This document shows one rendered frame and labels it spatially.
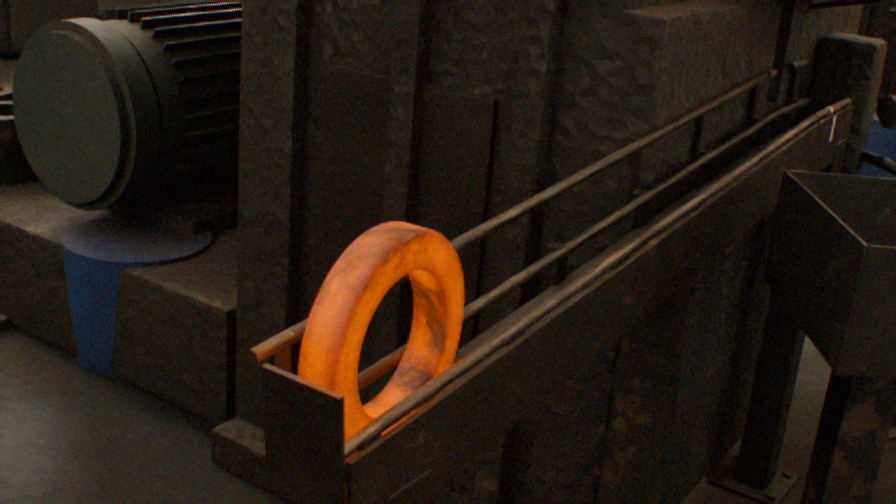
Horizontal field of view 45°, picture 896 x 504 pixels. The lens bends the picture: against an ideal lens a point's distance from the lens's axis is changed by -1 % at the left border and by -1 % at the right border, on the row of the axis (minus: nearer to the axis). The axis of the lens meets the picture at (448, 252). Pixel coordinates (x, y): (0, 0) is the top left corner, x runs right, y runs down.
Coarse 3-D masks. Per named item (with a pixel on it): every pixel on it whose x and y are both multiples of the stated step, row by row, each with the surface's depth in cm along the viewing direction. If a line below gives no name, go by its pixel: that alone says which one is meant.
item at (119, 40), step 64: (64, 64) 208; (128, 64) 204; (192, 64) 217; (64, 128) 212; (128, 128) 204; (192, 128) 217; (0, 192) 241; (64, 192) 217; (128, 192) 212; (192, 192) 239; (0, 256) 228; (64, 320) 221; (128, 320) 208; (192, 320) 197; (192, 384) 202
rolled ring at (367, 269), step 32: (384, 224) 82; (352, 256) 79; (384, 256) 78; (416, 256) 82; (448, 256) 87; (352, 288) 77; (384, 288) 79; (416, 288) 89; (448, 288) 88; (320, 320) 77; (352, 320) 77; (416, 320) 90; (448, 320) 89; (320, 352) 77; (352, 352) 78; (416, 352) 90; (448, 352) 91; (320, 384) 77; (352, 384) 79; (416, 384) 89; (352, 416) 80
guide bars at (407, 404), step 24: (816, 120) 161; (744, 168) 138; (672, 216) 121; (648, 240) 116; (600, 264) 109; (576, 288) 104; (528, 312) 99; (504, 336) 94; (480, 360) 91; (432, 384) 86; (408, 408) 84; (360, 432) 80
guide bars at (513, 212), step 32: (800, 64) 176; (672, 128) 136; (704, 128) 147; (608, 160) 123; (640, 160) 131; (704, 160) 143; (544, 192) 113; (640, 192) 132; (544, 224) 115; (608, 224) 122; (640, 224) 132; (512, 288) 106; (256, 352) 80; (288, 352) 83
